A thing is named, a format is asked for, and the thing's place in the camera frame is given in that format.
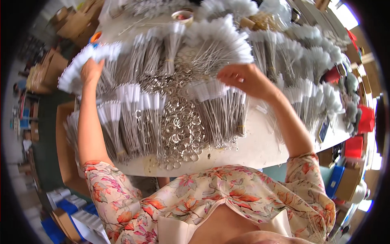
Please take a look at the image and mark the brown cardboard box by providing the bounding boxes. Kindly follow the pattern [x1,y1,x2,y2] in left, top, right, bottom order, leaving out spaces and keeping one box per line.
[335,166,364,202]

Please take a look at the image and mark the white bristle brush bundle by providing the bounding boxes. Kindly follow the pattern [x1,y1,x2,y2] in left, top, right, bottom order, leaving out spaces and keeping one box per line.
[57,42,123,96]

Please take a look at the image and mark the heap of grey brushes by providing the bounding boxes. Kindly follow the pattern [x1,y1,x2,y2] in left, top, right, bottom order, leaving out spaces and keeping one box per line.
[338,71,364,135]

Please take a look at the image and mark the small red plastic bin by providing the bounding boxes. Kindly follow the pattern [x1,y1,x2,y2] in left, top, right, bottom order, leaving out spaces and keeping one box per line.
[344,135,365,159]

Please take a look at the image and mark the stack of cardboard cartons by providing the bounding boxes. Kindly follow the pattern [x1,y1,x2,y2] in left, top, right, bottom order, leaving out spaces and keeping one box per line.
[49,0,105,49]

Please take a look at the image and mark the cluttered shelf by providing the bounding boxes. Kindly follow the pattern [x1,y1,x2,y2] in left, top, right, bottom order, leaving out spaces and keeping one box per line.
[9,79,41,144]

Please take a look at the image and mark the dark phone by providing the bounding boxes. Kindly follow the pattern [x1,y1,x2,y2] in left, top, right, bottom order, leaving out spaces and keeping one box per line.
[318,117,331,144]

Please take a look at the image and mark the person's body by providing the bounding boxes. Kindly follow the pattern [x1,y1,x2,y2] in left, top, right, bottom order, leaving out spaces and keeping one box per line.
[83,152,337,244]

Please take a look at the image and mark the person's right hand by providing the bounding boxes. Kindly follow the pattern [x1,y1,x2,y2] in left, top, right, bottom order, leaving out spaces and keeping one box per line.
[217,63,275,102]

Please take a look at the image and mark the heap of wire brush bundles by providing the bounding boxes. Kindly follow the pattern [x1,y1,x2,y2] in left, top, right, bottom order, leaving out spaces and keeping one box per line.
[62,0,364,167]

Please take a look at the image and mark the clear plastic bag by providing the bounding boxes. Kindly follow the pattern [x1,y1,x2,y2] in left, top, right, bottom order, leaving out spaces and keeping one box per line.
[240,0,294,32]

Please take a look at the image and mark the brown cardboard boxes with goods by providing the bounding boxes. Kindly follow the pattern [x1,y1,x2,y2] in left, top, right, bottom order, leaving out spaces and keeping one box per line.
[26,48,69,94]

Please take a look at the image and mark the pile of metal rings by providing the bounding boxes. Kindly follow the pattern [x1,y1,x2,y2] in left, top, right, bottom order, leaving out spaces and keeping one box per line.
[134,46,214,171]

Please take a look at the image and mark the large red plastic bin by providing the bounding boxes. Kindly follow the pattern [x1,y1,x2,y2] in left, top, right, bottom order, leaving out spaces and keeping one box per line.
[357,105,375,135]

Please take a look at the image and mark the person's left hand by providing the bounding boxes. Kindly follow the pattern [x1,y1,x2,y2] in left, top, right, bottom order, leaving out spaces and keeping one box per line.
[80,58,105,89]

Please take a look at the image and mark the blue plastic box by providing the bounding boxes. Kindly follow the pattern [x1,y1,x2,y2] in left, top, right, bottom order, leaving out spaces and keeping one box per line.
[325,165,347,199]

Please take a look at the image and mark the beige tape roll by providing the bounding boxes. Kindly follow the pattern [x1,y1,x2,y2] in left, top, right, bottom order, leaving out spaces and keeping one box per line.
[171,8,195,27]

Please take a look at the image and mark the large open cardboard box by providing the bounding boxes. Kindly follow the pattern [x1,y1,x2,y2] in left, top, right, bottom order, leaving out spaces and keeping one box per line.
[55,101,92,198]

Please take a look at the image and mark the pile of blue white boxes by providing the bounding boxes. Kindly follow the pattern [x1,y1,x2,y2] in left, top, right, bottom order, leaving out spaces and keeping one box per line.
[40,187,111,244]

